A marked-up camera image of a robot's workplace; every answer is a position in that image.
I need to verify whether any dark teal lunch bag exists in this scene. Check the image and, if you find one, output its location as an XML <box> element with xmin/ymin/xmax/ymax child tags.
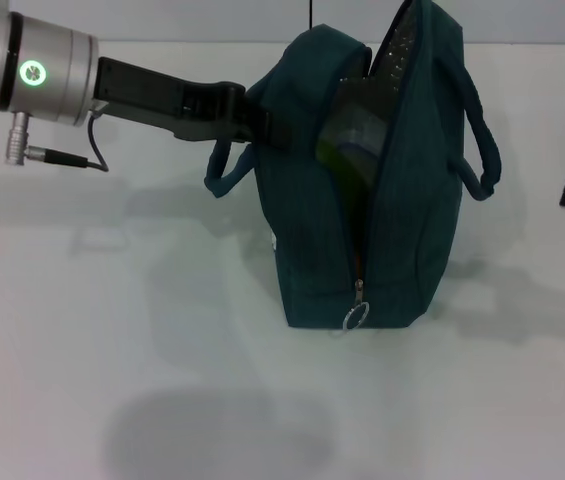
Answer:
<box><xmin>204</xmin><ymin>0</ymin><xmax>504</xmax><ymax>332</ymax></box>

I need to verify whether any left arm silver cable plug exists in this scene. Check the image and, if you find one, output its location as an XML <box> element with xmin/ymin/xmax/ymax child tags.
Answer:
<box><xmin>4</xmin><ymin>112</ymin><xmax>111</xmax><ymax>174</ymax></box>

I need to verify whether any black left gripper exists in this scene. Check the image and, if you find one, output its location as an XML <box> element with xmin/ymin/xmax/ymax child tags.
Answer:
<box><xmin>90</xmin><ymin>56</ymin><xmax>304</xmax><ymax>152</ymax></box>

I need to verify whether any clear blue-rimmed food container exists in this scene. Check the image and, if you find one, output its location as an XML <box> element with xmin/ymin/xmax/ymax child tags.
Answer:
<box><xmin>326</xmin><ymin>79</ymin><xmax>393</xmax><ymax>186</ymax></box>

